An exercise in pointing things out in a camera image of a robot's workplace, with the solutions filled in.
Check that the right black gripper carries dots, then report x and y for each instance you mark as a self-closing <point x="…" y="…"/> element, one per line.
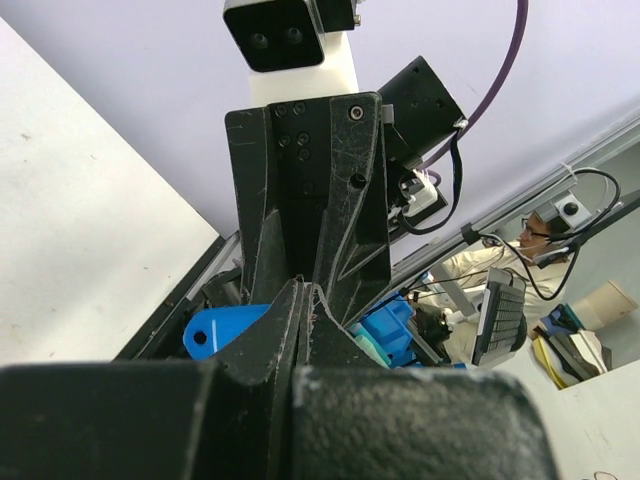
<point x="311" y="194"/>

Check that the beige cylindrical container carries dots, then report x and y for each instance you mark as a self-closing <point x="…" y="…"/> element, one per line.
<point x="603" y="306"/>

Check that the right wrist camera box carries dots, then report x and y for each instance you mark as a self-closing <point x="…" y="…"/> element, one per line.
<point x="276" y="35"/>

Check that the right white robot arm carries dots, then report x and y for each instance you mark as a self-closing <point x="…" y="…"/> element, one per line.
<point x="417" y="114"/>

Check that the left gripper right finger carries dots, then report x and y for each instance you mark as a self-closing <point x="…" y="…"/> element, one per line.
<point x="418" y="423"/>

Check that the blue plastic bin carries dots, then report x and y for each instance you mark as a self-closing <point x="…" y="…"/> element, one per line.
<point x="388" y="326"/>

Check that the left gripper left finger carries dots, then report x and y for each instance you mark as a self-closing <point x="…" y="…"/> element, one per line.
<point x="223" y="418"/>

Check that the black keyboard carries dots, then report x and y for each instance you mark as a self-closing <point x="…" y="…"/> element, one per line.
<point x="501" y="326"/>

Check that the seated person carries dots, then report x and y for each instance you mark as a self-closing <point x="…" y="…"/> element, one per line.
<point x="512" y="264"/>

